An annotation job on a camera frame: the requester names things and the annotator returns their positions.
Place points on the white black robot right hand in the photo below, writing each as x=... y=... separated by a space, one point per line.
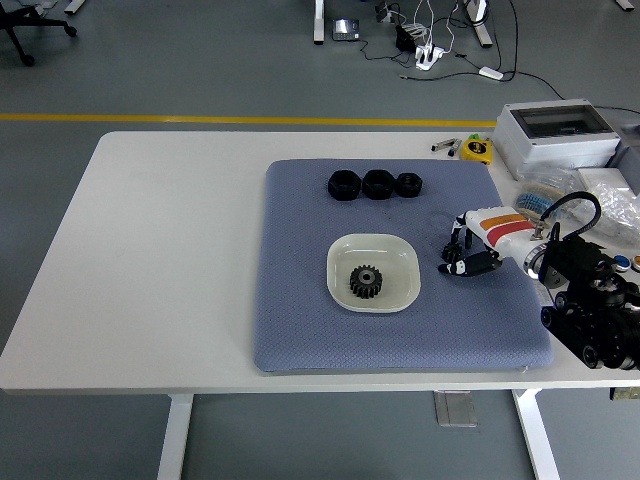
x=500 y=230

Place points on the small black gear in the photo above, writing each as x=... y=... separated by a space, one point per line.
x=448 y=251

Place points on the large black gear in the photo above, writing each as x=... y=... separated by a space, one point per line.
x=361 y=287

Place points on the small black hex nut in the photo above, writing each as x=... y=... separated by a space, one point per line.
x=410 y=185

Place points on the white push-button control box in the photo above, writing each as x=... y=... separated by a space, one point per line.
x=622 y=261

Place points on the large black hex nut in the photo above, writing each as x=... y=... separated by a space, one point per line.
x=343 y=185
x=378 y=184

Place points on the grey metal box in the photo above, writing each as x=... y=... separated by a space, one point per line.
x=629 y=155

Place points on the clear bag of blue resistors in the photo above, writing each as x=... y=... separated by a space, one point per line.
x=530 y=200

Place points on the white purple label card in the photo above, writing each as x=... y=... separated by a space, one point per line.
x=545 y=297

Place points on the yellow tape measure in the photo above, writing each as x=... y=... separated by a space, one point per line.
x=476 y=149

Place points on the small black marker pen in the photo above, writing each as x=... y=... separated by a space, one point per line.
x=452 y=151

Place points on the small silver black tool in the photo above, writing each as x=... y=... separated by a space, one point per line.
x=440 y=145

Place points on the white square plate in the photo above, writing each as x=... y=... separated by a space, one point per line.
x=385 y=255

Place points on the clear bag of screws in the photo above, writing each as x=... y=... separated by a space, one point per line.
x=620 y=210

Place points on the white power adapter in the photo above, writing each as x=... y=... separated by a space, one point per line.
x=491 y=73

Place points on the grey metal floor plate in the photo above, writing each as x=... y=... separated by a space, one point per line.
x=455 y=409

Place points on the white power strip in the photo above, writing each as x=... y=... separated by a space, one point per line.
x=429 y=57

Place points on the white background desk leg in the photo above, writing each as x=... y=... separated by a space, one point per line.
x=482 y=25
x=74 y=6
x=623 y=4
x=319 y=25

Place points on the camouflage patterned object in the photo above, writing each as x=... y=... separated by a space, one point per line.
x=627 y=395

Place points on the white table leg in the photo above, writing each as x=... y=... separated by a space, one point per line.
x=175 y=440
x=537 y=440

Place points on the black power adapter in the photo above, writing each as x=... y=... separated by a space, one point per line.
x=405 y=39

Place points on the blue-grey padded mat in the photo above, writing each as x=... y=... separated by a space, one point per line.
x=300 y=325

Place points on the small grey white plug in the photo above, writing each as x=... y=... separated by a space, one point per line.
x=385 y=14

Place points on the black desk phone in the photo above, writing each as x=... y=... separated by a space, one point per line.
x=346 y=29

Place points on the black office chair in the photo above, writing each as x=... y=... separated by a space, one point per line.
x=10 y=20

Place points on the grey electrical enclosure box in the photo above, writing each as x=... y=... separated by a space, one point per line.
x=565 y=150

